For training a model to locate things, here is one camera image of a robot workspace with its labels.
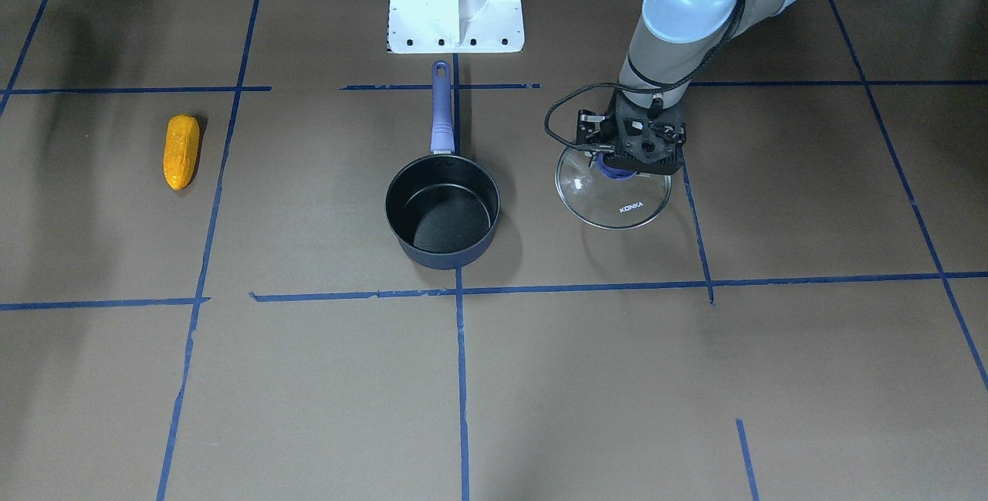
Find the glass pot lid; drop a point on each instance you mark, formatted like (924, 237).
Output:
(603, 196)

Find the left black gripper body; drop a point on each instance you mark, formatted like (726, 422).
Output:
(588, 129)

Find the blue saucepan with handle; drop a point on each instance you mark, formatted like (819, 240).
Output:
(443, 208)

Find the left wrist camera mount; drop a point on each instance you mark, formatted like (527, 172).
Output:
(649, 146)

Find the white pillar mount base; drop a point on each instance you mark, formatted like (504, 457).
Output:
(455, 26)

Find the yellow corn cob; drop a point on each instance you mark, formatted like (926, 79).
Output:
(180, 154)

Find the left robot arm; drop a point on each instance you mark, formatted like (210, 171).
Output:
(675, 39)

